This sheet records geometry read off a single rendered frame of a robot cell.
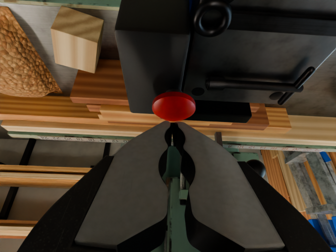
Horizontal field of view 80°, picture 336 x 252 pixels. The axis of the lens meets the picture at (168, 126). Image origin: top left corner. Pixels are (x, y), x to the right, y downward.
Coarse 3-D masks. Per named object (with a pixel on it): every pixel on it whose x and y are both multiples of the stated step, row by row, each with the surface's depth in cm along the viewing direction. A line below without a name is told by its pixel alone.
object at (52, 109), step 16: (0, 96) 32; (16, 96) 33; (48, 96) 33; (64, 96) 33; (0, 112) 31; (16, 112) 31; (32, 112) 31; (48, 112) 32; (64, 112) 32; (80, 112) 32; (96, 112) 32; (272, 112) 34; (208, 128) 33; (224, 128) 33; (272, 128) 33; (288, 128) 33
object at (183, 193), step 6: (180, 156) 36; (180, 162) 36; (180, 174) 35; (180, 180) 34; (180, 186) 34; (180, 192) 33; (186, 192) 33; (180, 198) 32; (186, 198) 32; (180, 204) 32
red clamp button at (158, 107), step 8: (160, 96) 13; (168, 96) 13; (176, 96) 13; (184, 96) 13; (152, 104) 14; (160, 104) 13; (168, 104) 13; (176, 104) 13; (184, 104) 13; (192, 104) 13; (160, 112) 14; (168, 112) 14; (176, 112) 14; (184, 112) 14; (192, 112) 14; (168, 120) 15; (176, 120) 15
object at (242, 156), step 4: (232, 152) 26; (236, 152) 26; (240, 152) 26; (244, 152) 26; (248, 152) 26; (252, 152) 26; (236, 156) 25; (240, 156) 25; (244, 156) 26; (248, 156) 26; (252, 156) 26; (256, 156) 26; (240, 160) 25; (244, 160) 25
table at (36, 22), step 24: (0, 0) 20; (24, 0) 20; (48, 0) 20; (72, 0) 20; (96, 0) 20; (120, 0) 21; (24, 24) 22; (48, 24) 22; (48, 48) 25; (72, 72) 28; (312, 96) 32
